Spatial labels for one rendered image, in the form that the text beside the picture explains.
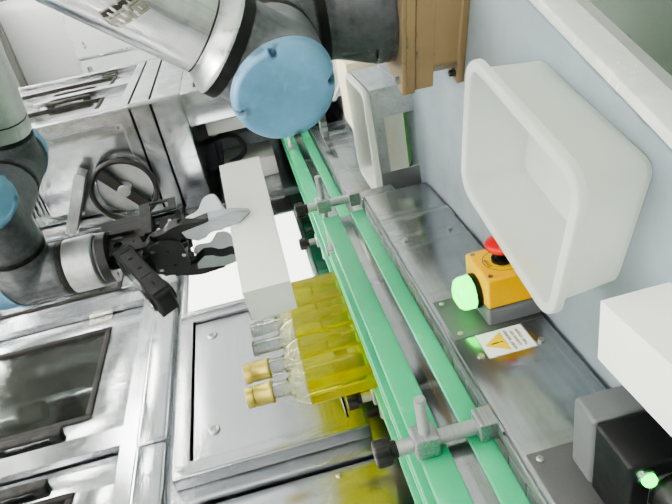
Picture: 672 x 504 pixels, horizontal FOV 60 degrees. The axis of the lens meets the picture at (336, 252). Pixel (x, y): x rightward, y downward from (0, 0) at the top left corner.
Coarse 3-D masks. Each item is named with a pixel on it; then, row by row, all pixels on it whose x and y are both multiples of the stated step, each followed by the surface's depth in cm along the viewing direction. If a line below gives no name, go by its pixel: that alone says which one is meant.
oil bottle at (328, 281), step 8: (304, 280) 113; (312, 280) 113; (320, 280) 112; (328, 280) 112; (336, 280) 111; (296, 288) 111; (304, 288) 111; (312, 288) 110; (320, 288) 110; (328, 288) 110; (296, 296) 109; (304, 296) 110
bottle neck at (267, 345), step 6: (270, 336) 102; (276, 336) 102; (252, 342) 101; (258, 342) 101; (264, 342) 101; (270, 342) 101; (276, 342) 101; (258, 348) 101; (264, 348) 101; (270, 348) 101; (276, 348) 101; (258, 354) 101; (264, 354) 102
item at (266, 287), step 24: (240, 168) 86; (240, 192) 82; (264, 192) 82; (264, 216) 79; (240, 240) 77; (264, 240) 76; (240, 264) 74; (264, 264) 74; (264, 288) 72; (288, 288) 73; (264, 312) 75
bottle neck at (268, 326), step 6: (270, 318) 107; (252, 324) 107; (258, 324) 106; (264, 324) 106; (270, 324) 106; (276, 324) 106; (252, 330) 106; (258, 330) 106; (264, 330) 106; (270, 330) 106; (276, 330) 107; (258, 336) 107
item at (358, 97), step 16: (352, 80) 114; (352, 96) 122; (368, 96) 108; (352, 112) 124; (368, 112) 108; (352, 128) 126; (368, 128) 109; (368, 144) 128; (368, 160) 130; (368, 176) 126
